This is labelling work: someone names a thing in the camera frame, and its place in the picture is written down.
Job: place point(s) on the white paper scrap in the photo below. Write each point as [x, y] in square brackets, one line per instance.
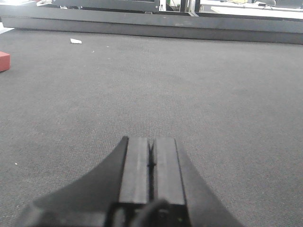
[75, 41]

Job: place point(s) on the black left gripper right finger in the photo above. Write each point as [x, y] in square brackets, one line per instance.
[178, 182]

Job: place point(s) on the dark conveyor side rail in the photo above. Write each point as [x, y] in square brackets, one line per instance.
[203, 26]

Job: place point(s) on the red box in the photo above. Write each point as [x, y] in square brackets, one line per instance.
[4, 61]

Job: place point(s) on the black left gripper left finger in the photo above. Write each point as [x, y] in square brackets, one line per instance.
[121, 179]

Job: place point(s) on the white desk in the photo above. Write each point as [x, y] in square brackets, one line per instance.
[258, 9]

